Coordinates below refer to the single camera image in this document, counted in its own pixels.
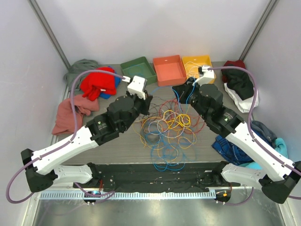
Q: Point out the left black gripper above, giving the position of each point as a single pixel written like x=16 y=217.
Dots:
x=145 y=103

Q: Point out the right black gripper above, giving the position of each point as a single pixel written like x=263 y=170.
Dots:
x=181 y=92

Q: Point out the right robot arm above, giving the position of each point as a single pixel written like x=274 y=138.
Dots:
x=278 y=175

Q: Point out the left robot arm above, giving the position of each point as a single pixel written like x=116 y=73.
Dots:
x=45 y=168

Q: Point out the orange plastic bin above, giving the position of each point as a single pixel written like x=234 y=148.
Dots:
x=170 y=70

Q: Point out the yellow plastic bin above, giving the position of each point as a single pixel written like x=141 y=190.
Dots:
x=191 y=64

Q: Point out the green plastic bin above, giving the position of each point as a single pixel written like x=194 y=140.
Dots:
x=139 y=67

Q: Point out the black cloth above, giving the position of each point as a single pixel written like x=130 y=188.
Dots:
x=238 y=81

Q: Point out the pink cloth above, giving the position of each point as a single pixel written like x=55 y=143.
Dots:
x=64 y=123

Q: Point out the dark red cloth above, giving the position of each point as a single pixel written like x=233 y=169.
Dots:
x=229 y=65

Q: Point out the white cloth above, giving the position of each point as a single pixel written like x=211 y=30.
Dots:
x=243 y=106

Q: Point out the blue plaid shirt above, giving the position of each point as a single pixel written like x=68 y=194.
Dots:
x=230 y=152

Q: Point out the grey blue cloth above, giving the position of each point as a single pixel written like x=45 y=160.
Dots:
x=264 y=132

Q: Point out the cyan cloth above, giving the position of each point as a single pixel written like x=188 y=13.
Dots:
x=281 y=148

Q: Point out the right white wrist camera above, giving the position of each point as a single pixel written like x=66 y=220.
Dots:
x=206 y=76

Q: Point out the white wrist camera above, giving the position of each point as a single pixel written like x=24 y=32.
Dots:
x=206 y=76
x=137 y=87

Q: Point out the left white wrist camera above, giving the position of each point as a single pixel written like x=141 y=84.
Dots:
x=137 y=87

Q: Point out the slotted cable duct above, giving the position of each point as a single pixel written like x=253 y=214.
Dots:
x=77 y=195

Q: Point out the right aluminium frame post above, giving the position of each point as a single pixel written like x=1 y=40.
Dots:
x=271 y=5

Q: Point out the aluminium frame post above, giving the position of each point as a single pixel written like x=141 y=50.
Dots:
x=271 y=5
x=49 y=32

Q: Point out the left aluminium frame post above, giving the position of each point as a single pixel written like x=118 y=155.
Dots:
x=49 y=32

